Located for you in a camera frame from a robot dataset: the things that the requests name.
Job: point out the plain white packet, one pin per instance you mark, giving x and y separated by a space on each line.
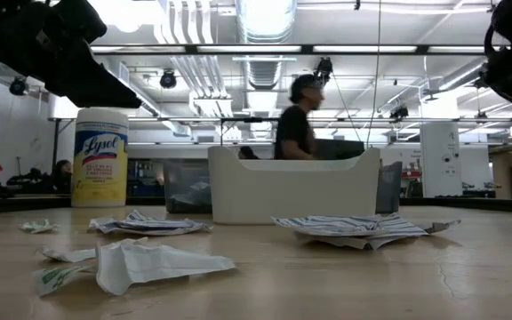
358 243

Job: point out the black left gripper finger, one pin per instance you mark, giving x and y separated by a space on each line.
91 80
100 101

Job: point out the black background robot arm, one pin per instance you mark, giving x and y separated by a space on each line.
25 180

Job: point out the green striped strip packet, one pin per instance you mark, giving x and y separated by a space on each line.
38 226
56 277

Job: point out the black monitor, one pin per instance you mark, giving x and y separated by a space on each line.
345 149

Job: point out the white pillar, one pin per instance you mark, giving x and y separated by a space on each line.
440 160

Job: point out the silver ventilation duct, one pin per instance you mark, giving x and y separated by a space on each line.
262 71

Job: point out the thin white crumpled packet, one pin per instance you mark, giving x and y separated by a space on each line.
69 254

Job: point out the black table frame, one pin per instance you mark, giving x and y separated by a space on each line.
16 202

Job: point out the white plastic bin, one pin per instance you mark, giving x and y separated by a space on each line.
291 191

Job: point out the black ceiling camera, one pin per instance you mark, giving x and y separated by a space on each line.
168 80
399 113
18 86

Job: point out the grey translucent plastic bin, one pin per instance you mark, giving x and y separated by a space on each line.
185 178
389 191

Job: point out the Lysol wipes canister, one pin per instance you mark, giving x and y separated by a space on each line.
100 178

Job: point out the black hanging camera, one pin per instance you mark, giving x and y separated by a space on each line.
325 66

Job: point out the blue striped bandage packet pile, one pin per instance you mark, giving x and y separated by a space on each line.
327 224

